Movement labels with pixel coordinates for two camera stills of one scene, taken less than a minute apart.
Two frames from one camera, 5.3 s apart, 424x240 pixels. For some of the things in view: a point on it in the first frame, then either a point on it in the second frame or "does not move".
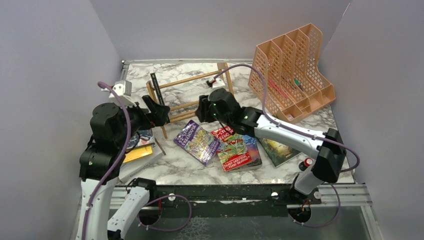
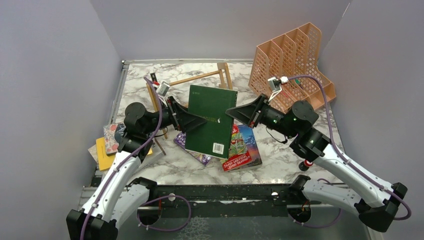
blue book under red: x=253 y=150 does not move
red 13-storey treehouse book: x=232 y=152 does not move
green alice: x=278 y=152 to x=213 y=138
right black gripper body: x=208 y=112 to x=274 y=118
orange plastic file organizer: x=285 y=75 does not move
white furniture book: x=131 y=167 does not move
